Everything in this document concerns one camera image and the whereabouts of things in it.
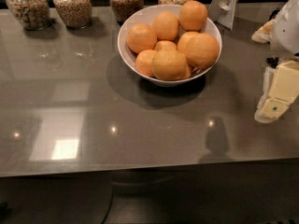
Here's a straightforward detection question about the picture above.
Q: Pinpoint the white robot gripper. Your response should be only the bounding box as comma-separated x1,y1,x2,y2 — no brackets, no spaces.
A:
251,0,299,123

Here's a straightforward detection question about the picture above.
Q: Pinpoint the large orange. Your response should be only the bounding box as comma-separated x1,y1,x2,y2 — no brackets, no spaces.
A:
185,33,220,69

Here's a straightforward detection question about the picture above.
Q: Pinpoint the small bottom right orange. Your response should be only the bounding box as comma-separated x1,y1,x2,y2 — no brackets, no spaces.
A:
181,64,192,80

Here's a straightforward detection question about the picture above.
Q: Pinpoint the small orange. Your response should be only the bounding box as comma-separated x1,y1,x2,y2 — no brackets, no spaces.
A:
154,40,177,51
181,64,192,80

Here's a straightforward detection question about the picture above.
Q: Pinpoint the top right orange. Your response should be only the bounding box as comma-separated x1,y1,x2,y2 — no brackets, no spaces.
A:
178,0,207,31

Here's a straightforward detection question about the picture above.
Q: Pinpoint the front centre orange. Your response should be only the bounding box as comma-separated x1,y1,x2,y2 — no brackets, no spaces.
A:
151,49,187,81

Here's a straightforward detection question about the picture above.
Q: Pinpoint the small centre orange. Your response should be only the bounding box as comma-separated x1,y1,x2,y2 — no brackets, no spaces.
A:
154,40,177,51

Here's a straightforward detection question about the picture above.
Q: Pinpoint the top middle orange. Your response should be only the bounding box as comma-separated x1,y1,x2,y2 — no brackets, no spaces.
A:
152,11,179,41

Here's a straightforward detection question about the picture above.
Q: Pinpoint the front left orange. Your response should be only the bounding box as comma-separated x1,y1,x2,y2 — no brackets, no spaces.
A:
135,49,157,77

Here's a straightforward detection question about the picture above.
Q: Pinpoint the white ceramic bowl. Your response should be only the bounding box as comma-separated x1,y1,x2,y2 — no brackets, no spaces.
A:
118,5,222,87

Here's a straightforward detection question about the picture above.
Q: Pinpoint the hidden orange behind right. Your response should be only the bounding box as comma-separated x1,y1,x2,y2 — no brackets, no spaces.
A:
177,31,199,53

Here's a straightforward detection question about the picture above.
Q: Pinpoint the glass grain jar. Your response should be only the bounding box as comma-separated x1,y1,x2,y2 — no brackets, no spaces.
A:
53,0,92,29
109,0,144,23

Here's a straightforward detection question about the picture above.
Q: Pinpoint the far left cereal jar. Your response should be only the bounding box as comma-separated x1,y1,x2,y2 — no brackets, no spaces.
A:
6,0,50,31

